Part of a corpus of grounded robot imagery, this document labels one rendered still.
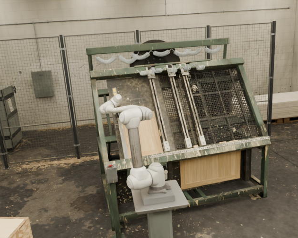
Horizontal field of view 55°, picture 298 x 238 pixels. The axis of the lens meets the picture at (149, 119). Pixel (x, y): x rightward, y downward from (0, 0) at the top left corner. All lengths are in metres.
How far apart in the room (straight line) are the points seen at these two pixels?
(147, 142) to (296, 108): 5.20
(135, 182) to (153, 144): 0.99
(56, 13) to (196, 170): 5.86
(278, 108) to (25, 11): 6.90
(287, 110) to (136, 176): 5.80
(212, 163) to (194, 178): 0.32
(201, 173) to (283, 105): 4.23
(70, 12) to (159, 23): 2.41
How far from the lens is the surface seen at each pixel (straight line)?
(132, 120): 2.56
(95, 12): 8.24
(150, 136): 3.56
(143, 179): 2.67
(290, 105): 7.91
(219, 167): 4.12
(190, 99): 3.82
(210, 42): 4.61
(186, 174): 3.94
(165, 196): 2.78
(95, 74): 3.75
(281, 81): 9.95
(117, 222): 3.51
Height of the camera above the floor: 2.23
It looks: 15 degrees down
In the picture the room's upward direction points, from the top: 4 degrees counter-clockwise
